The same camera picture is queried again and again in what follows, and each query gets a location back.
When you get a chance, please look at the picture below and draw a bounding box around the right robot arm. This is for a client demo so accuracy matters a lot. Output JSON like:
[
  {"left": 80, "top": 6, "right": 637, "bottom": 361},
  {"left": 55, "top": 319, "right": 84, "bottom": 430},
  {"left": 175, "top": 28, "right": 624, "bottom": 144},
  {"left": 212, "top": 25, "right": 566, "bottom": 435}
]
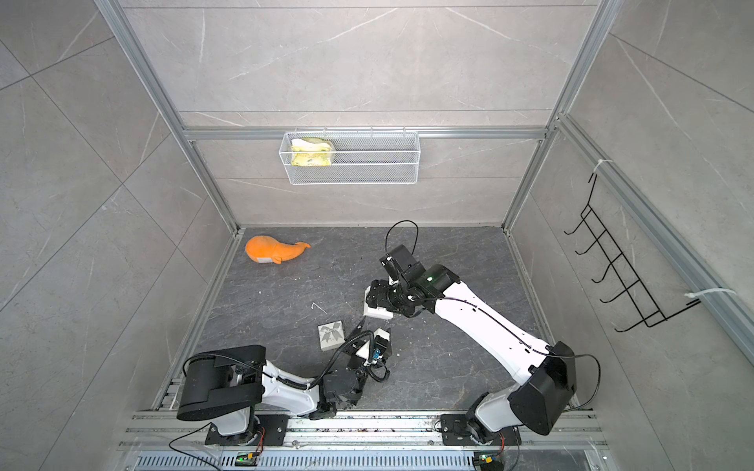
[{"left": 364, "top": 263, "right": 581, "bottom": 444}]

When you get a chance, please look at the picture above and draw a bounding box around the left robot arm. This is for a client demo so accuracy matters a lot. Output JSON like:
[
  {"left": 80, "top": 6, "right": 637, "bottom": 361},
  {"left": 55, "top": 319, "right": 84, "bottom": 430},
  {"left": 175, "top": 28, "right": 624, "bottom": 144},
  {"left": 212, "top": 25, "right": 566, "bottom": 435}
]
[{"left": 177, "top": 340, "right": 391, "bottom": 439}]

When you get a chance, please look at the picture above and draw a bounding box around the white gift box with bow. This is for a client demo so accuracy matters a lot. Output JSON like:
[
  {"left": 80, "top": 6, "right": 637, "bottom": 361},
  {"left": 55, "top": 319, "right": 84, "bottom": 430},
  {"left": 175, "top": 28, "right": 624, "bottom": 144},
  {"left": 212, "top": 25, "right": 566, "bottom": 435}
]
[{"left": 317, "top": 321, "right": 346, "bottom": 351}]

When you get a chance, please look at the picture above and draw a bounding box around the orange plush whale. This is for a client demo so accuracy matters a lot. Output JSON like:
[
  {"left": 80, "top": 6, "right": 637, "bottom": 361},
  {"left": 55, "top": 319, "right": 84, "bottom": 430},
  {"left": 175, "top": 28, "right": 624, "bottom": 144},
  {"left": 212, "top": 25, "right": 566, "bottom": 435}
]
[{"left": 245, "top": 235, "right": 310, "bottom": 265}]

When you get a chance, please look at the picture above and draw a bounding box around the yellow sponge in basket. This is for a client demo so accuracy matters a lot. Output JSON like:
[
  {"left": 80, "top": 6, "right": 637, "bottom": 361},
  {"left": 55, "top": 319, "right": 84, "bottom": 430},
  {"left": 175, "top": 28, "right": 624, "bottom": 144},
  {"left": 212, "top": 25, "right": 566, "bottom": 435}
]
[{"left": 291, "top": 137, "right": 335, "bottom": 167}]

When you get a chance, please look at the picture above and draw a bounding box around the white zip tie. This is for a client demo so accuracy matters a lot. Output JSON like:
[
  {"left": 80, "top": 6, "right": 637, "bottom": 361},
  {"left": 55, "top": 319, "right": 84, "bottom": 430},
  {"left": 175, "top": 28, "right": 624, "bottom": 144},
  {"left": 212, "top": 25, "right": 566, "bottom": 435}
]
[{"left": 684, "top": 288, "right": 738, "bottom": 299}]

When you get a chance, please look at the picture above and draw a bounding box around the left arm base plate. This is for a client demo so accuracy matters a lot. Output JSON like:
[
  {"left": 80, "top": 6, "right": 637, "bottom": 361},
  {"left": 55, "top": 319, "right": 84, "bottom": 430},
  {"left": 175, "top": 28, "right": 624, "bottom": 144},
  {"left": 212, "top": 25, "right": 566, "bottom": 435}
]
[{"left": 204, "top": 414, "right": 290, "bottom": 447}]

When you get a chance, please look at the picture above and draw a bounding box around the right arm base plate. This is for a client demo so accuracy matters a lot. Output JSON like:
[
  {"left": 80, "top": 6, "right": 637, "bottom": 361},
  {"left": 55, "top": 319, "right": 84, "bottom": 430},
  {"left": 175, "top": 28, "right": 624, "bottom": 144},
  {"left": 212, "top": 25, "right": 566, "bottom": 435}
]
[{"left": 434, "top": 413, "right": 522, "bottom": 447}]

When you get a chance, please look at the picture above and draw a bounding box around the white wire wall basket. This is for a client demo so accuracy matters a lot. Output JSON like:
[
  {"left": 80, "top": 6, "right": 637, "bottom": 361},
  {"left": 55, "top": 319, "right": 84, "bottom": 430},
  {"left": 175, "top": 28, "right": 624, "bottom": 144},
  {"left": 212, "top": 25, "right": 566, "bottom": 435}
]
[{"left": 279, "top": 130, "right": 421, "bottom": 186}]

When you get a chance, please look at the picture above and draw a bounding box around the black wall hook rack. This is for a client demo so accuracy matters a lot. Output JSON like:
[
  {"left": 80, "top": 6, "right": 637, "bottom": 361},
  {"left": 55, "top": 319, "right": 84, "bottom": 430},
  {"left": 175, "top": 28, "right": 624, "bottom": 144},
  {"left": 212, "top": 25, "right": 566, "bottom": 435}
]
[{"left": 564, "top": 174, "right": 701, "bottom": 334}]

